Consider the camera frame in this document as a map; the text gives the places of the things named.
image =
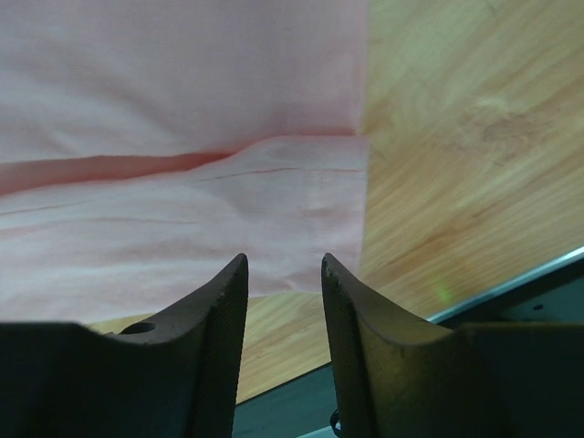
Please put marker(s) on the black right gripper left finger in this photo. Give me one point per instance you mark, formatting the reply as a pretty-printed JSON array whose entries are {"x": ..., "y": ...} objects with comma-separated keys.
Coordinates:
[{"x": 173, "y": 374}]

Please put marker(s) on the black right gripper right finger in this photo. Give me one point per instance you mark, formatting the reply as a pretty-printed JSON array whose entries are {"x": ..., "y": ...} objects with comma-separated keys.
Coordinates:
[{"x": 517, "y": 374}]

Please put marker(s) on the pink t-shirt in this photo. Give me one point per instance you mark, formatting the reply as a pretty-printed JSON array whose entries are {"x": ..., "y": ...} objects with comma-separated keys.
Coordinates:
[{"x": 144, "y": 144}]

